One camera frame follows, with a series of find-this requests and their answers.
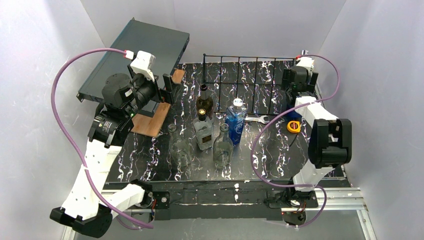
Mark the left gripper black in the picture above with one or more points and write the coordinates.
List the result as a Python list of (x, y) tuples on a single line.
[(157, 89)]

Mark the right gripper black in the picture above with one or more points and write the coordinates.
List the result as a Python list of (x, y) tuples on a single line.
[(299, 86)]

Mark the clear square liquor bottle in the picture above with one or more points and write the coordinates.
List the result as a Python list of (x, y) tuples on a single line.
[(203, 130)]

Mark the blue square water bottle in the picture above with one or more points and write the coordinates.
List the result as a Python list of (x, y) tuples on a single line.
[(235, 118)]

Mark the clear glass bottle green rim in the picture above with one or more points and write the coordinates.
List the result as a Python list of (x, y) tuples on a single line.
[(223, 147)]

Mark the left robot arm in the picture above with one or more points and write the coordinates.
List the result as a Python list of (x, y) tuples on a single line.
[(86, 210)]

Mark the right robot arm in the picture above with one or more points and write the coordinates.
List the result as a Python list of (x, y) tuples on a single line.
[(330, 143)]

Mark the dark green wine bottle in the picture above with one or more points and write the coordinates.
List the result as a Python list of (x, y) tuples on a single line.
[(205, 101)]

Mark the clear glass bottle left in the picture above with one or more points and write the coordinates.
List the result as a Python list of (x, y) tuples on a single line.
[(179, 147)]

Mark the dark grey metal box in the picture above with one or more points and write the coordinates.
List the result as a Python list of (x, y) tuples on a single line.
[(153, 50)]

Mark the wooden board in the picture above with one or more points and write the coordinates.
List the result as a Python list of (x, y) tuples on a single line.
[(149, 123)]

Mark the yellow tape measure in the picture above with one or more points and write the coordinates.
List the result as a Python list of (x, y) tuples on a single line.
[(294, 126)]

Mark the silver open-end wrench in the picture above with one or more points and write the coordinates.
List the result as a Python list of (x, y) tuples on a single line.
[(263, 119)]

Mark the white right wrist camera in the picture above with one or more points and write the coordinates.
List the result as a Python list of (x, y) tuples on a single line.
[(305, 62)]

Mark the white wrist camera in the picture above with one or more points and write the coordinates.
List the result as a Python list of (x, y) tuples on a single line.
[(142, 64), (305, 62)]

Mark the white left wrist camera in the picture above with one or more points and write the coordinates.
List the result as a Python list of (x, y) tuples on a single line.
[(142, 64)]

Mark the black wire wine rack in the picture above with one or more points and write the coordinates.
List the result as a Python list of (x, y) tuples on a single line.
[(256, 80)]

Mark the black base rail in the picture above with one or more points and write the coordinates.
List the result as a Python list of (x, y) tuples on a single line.
[(225, 199)]

